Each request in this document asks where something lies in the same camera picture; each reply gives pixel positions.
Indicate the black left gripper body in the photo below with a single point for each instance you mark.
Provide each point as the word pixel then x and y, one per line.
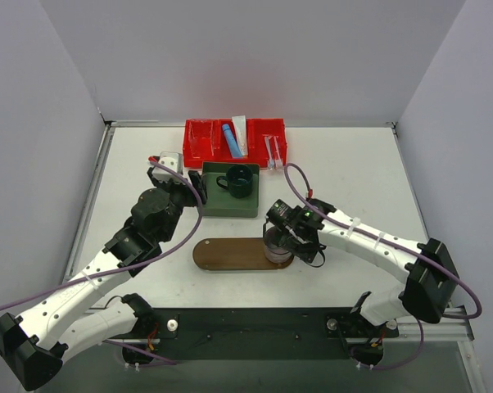
pixel 181 185

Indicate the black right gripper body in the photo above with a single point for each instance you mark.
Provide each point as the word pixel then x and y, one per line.
pixel 291 239

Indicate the lilac enamel mug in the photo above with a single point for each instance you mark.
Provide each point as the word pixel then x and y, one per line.
pixel 273 252

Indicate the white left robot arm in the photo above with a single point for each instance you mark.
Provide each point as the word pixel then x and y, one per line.
pixel 36 343

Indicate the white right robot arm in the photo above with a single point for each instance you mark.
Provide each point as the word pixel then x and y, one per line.
pixel 422 271

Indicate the blue toothpaste tube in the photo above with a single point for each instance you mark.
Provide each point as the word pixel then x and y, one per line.
pixel 231 142

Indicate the white toothpaste tube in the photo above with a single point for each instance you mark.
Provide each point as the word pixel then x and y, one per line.
pixel 240 128

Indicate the wooden oval tray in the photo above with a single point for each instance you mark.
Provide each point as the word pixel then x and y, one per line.
pixel 234 254

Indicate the green metal box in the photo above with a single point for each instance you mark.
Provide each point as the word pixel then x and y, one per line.
pixel 220 202

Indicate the red plastic organizer bin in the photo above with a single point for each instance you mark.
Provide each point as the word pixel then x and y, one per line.
pixel 204 141

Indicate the dark green mug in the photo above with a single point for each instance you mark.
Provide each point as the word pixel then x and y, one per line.
pixel 237 181

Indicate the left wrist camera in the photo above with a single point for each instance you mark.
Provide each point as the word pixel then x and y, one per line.
pixel 170 160

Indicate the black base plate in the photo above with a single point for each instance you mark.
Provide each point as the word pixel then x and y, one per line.
pixel 257 333

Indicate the aluminium frame rail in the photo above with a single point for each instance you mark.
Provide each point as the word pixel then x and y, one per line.
pixel 446 330

